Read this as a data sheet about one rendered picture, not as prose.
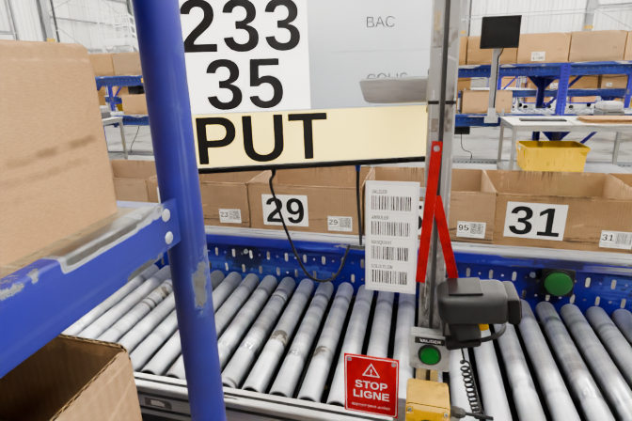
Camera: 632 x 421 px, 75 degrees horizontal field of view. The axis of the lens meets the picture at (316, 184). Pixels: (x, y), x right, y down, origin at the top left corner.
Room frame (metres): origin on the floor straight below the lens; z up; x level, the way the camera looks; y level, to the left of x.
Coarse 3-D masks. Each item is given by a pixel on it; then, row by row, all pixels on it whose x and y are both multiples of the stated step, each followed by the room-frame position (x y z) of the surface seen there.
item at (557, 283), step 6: (552, 276) 1.03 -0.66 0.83; (558, 276) 1.03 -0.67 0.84; (564, 276) 1.02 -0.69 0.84; (546, 282) 1.04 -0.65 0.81; (552, 282) 1.03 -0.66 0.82; (558, 282) 1.03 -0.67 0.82; (564, 282) 1.02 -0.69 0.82; (570, 282) 1.02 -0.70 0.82; (546, 288) 1.04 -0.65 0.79; (552, 288) 1.03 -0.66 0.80; (558, 288) 1.03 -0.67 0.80; (564, 288) 1.02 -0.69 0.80; (570, 288) 1.02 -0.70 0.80; (558, 294) 1.03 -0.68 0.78
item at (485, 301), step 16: (448, 288) 0.57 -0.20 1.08; (464, 288) 0.56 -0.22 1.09; (480, 288) 0.55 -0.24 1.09; (496, 288) 0.55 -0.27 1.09; (512, 288) 0.56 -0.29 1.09; (448, 304) 0.55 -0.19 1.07; (464, 304) 0.54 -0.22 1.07; (480, 304) 0.54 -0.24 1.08; (496, 304) 0.53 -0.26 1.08; (512, 304) 0.53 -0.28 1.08; (448, 320) 0.55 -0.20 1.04; (464, 320) 0.54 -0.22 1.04; (480, 320) 0.53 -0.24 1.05; (496, 320) 0.53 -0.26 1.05; (512, 320) 0.53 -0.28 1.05; (464, 336) 0.55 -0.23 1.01; (480, 336) 0.55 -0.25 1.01
